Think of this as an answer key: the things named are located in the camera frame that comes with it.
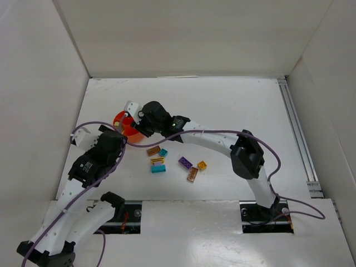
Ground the small teal lego brick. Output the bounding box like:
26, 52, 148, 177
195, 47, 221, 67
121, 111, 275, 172
159, 149, 168, 157

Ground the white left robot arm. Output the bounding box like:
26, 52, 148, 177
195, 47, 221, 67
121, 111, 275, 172
17, 127, 127, 266

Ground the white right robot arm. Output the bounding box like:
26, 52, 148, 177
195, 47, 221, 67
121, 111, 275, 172
125, 101, 279, 216

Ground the orange round divided container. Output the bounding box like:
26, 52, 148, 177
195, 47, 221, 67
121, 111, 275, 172
112, 111, 145, 144

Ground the brown lego plate upper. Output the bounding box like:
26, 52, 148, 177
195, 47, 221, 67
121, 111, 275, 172
146, 145, 161, 156

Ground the brown lego plate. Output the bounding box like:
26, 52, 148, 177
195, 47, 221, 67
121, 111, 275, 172
146, 145, 161, 156
187, 167, 199, 182

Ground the yellow black striped lego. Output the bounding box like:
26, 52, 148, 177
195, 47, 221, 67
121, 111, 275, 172
150, 157, 165, 165

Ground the long teal lego brick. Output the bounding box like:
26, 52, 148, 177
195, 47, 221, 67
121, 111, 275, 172
151, 165, 166, 174

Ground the purple lego plate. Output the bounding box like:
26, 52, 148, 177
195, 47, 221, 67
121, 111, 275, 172
178, 157, 192, 170

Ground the brown lego plate lower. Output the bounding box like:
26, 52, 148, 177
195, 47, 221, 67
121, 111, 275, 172
187, 167, 199, 182

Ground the orange yellow lego brick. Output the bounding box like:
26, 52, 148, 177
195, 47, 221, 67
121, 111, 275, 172
197, 161, 207, 171

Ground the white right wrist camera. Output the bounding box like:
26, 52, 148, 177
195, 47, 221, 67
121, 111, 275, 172
124, 101, 142, 124

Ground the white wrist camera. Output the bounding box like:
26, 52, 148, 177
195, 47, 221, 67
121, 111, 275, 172
124, 101, 142, 124
70, 127, 98, 151

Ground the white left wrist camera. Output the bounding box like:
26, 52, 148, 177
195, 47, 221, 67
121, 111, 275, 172
70, 127, 98, 151

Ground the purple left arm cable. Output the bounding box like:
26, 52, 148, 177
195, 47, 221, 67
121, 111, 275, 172
21, 121, 128, 267

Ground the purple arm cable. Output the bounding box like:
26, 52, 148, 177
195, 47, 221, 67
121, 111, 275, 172
21, 121, 128, 267
119, 112, 326, 220

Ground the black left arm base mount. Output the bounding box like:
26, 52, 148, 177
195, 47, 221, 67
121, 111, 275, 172
99, 192, 142, 234

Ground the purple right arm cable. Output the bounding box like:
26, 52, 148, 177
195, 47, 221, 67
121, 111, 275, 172
119, 112, 326, 220

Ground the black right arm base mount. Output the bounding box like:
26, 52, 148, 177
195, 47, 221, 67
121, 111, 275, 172
240, 201, 294, 234

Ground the aluminium rail right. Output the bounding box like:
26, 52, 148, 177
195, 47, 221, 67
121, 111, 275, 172
277, 78, 324, 199

